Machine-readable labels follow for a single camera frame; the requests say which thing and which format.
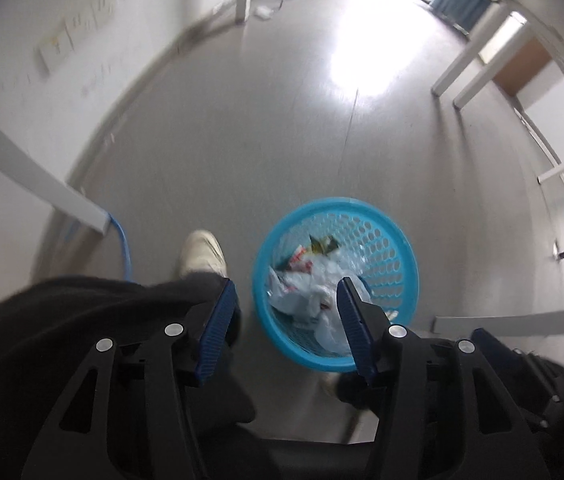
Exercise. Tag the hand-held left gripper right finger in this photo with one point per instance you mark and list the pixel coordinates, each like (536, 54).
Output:
(354, 330)

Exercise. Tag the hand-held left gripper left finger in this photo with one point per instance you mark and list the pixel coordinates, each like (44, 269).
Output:
(217, 330)

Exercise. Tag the clear plastic bag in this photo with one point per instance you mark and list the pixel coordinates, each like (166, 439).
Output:
(307, 290)

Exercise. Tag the blue plastic waste basket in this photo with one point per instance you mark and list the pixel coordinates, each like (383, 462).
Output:
(322, 206)

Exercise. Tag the person's beige shoe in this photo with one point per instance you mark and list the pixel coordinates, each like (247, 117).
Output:
(202, 252)

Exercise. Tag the dark yellow snack wrapper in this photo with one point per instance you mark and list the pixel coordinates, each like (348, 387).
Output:
(324, 245)

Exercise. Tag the red snack wrapper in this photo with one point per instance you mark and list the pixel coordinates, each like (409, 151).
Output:
(299, 257)

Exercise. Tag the person's left leg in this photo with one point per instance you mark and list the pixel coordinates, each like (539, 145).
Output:
(62, 325)

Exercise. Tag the white table crossbar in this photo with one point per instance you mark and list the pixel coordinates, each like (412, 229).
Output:
(511, 322)

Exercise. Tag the brown wooden cabinet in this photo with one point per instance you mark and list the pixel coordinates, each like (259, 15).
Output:
(521, 67)

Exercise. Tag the white wall sockets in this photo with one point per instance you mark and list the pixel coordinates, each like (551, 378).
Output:
(74, 30)

